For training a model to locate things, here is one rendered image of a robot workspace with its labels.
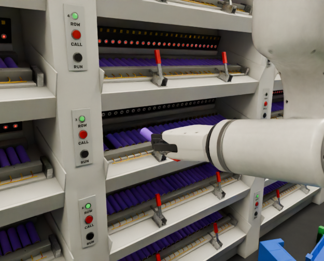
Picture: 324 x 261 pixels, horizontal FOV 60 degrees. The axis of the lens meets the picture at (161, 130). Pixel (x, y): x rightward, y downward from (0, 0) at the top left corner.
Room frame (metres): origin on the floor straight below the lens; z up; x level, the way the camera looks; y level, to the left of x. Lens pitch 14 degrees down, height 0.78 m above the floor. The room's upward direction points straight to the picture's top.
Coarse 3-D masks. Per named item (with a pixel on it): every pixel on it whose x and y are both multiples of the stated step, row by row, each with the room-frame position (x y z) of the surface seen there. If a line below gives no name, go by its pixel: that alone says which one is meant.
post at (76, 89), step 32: (64, 0) 0.57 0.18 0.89; (32, 32) 0.64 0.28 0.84; (64, 32) 0.56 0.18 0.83; (96, 32) 0.61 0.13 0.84; (64, 64) 0.56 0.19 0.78; (96, 64) 0.60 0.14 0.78; (64, 96) 0.56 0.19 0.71; (96, 96) 0.60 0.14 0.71; (64, 128) 0.55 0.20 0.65; (96, 128) 0.60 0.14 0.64; (64, 160) 0.55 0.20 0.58; (96, 160) 0.60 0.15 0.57; (96, 192) 0.59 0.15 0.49; (64, 224) 0.57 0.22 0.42; (96, 256) 0.59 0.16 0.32
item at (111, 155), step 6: (138, 144) 0.74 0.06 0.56; (144, 144) 0.74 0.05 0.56; (150, 144) 0.75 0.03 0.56; (114, 150) 0.69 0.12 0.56; (120, 150) 0.69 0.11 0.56; (126, 150) 0.70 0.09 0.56; (132, 150) 0.71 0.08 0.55; (138, 150) 0.72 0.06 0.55; (144, 150) 0.74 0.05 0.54; (150, 150) 0.75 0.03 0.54; (108, 156) 0.66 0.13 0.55; (114, 156) 0.68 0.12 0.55; (120, 156) 0.69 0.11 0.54; (114, 162) 0.66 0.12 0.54
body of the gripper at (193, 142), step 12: (168, 132) 0.48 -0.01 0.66; (180, 132) 0.46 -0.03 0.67; (192, 132) 0.45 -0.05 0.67; (204, 132) 0.44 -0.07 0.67; (180, 144) 0.45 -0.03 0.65; (192, 144) 0.43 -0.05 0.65; (204, 144) 0.42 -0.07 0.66; (168, 156) 0.47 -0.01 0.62; (180, 156) 0.45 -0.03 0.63; (192, 156) 0.43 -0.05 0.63; (204, 156) 0.42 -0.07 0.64
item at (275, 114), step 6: (276, 90) 1.37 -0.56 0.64; (282, 90) 1.41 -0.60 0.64; (276, 96) 1.39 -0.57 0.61; (282, 96) 1.43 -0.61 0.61; (276, 102) 1.37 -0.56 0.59; (282, 102) 1.38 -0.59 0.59; (276, 108) 1.27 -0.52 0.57; (282, 108) 1.29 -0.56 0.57; (276, 114) 1.20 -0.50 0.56; (282, 114) 1.24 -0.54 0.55
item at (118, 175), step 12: (180, 108) 0.98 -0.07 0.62; (192, 108) 1.02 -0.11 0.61; (204, 108) 1.06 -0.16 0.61; (228, 108) 1.08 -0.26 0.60; (108, 120) 0.80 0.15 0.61; (120, 120) 0.83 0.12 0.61; (144, 156) 0.73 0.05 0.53; (108, 168) 0.65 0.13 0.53; (120, 168) 0.66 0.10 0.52; (132, 168) 0.67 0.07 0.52; (144, 168) 0.68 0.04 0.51; (156, 168) 0.71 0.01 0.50; (168, 168) 0.74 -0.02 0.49; (180, 168) 0.78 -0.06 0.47; (108, 180) 0.61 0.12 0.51; (120, 180) 0.64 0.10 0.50; (132, 180) 0.67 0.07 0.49; (144, 180) 0.70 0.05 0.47; (108, 192) 0.63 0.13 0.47
